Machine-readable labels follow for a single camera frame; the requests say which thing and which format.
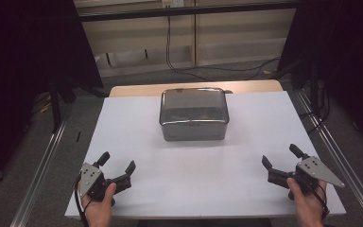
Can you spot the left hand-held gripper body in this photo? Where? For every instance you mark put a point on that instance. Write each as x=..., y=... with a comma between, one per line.
x=91, y=178

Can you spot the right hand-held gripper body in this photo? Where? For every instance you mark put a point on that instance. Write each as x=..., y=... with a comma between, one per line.
x=312, y=168

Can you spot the clear plastic box lid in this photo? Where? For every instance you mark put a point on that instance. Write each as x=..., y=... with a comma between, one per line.
x=193, y=101

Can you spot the person's left hand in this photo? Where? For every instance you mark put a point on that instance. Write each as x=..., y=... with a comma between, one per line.
x=99, y=213

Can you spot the person's right hand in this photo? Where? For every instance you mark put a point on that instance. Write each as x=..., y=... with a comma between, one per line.
x=310, y=208

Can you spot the white table board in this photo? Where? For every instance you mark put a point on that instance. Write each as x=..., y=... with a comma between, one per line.
x=195, y=176

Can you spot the black stand leg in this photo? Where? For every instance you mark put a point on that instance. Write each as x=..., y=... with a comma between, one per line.
x=55, y=107

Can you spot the wooden table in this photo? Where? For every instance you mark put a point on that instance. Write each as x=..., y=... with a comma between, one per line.
x=138, y=90

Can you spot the black curtain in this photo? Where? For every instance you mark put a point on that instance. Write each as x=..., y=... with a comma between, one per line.
x=22, y=63
x=346, y=47

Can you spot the black horizontal bar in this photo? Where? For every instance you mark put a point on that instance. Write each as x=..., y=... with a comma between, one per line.
x=186, y=12

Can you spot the metal floor rail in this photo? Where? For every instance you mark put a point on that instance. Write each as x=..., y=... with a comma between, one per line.
x=41, y=170
x=343, y=157

